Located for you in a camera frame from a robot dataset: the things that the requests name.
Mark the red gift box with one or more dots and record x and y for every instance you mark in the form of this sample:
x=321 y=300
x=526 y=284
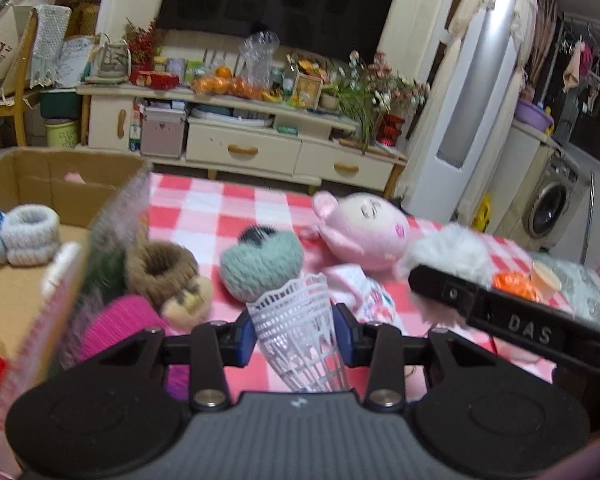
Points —
x=155 y=80

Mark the red checked tablecloth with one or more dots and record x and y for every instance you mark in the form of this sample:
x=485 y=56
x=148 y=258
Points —
x=205 y=210

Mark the grey white knitted bootie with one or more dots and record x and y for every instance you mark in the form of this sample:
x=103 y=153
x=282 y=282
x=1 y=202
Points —
x=30 y=235

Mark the white fluffy plush toy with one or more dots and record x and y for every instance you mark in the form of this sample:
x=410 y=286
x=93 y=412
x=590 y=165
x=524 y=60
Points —
x=455 y=250

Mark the clear water bottle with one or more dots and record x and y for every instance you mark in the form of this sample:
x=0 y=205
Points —
x=290 y=80

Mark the cartoon bouquet wrapping paper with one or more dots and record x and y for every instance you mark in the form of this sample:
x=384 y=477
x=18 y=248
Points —
x=0 y=55

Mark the glass kettle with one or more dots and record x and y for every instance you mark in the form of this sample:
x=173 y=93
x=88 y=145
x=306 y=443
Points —
x=111 y=60

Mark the grey washing machine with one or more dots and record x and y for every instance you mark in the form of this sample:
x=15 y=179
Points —
x=550 y=200

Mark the white pink baby sock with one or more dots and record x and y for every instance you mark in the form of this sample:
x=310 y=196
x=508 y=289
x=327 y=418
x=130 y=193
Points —
x=370 y=300

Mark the grey quilted blanket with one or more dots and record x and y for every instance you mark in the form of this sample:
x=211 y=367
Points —
x=590 y=300

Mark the cream paper cup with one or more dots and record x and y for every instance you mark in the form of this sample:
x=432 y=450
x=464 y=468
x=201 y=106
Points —
x=545 y=277

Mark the pink artificial flowers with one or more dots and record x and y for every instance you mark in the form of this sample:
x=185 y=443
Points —
x=395 y=85

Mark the white lace chair cover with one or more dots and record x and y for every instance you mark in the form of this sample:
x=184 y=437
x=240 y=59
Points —
x=50 y=40

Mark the orange flower arrangement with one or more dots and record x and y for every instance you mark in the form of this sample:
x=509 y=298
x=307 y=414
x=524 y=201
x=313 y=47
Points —
x=312 y=67

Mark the hanging pink garment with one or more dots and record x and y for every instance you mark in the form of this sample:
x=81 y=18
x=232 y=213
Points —
x=575 y=67

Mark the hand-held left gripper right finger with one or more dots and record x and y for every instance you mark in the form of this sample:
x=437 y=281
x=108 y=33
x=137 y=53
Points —
x=344 y=340

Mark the yellow lid jar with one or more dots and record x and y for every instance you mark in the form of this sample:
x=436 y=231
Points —
x=160 y=65

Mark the purple basin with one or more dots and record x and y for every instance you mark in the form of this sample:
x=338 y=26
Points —
x=532 y=115

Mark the white foam fruit net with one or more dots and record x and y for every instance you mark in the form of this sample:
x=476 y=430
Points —
x=300 y=340

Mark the wooden picture frame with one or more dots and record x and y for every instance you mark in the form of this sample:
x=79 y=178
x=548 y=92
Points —
x=307 y=91

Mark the orange knitted sock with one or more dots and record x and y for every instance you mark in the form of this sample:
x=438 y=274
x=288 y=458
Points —
x=512 y=285

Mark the printed cardboard box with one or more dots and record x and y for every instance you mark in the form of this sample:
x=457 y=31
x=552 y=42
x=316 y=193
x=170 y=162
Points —
x=30 y=170

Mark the white standing air conditioner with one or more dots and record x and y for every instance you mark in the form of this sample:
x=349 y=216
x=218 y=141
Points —
x=460 y=110

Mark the wooden chair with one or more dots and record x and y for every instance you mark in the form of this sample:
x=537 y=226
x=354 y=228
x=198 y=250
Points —
x=20 y=120

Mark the teal fuzzy slipper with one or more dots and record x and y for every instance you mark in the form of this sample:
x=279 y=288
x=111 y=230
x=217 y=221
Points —
x=260 y=265

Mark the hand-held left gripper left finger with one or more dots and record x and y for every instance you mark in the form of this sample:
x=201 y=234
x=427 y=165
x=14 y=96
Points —
x=245 y=342

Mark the grey metal case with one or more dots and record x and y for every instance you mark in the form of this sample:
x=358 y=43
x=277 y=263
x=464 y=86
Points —
x=162 y=132

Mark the magenta knitted sock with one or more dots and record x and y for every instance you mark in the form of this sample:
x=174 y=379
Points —
x=125 y=317

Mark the dried reed bunch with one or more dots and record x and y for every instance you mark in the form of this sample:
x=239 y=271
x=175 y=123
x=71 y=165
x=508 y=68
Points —
x=542 y=40

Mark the small green packet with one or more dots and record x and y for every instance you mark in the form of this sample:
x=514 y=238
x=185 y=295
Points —
x=289 y=130

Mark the cream television cabinet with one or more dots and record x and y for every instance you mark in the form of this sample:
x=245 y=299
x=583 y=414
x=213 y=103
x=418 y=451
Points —
x=260 y=152

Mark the pink plush doll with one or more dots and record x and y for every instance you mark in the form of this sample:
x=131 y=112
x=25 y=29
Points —
x=360 y=230

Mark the cream bucket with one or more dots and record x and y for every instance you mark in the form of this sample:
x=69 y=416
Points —
x=62 y=134

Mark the black television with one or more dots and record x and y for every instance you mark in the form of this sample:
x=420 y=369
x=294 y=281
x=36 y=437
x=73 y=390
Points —
x=280 y=0

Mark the pile of oranges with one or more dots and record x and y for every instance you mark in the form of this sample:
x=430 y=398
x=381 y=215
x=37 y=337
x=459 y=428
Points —
x=220 y=85

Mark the green carton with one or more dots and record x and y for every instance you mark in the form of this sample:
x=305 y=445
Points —
x=194 y=72

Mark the red vase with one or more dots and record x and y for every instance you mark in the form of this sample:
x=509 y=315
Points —
x=390 y=130

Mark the yellow banana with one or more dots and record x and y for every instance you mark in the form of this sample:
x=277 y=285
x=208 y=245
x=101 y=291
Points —
x=271 y=96

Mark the red berry bouquet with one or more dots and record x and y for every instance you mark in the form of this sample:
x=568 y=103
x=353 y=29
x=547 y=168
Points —
x=141 y=42

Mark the white flat tray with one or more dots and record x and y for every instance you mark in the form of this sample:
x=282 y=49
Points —
x=230 y=117

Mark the dark green pot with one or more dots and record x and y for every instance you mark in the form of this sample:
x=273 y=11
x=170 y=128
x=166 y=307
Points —
x=60 y=104

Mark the white printed paper bag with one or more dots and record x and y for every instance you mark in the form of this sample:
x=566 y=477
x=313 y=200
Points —
x=77 y=62

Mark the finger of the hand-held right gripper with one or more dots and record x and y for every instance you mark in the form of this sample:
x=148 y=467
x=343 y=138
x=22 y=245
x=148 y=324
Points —
x=440 y=290

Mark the green potted plant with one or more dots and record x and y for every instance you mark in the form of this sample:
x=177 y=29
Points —
x=352 y=100

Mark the brown knitted slipper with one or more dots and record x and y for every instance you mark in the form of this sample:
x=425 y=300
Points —
x=145 y=280

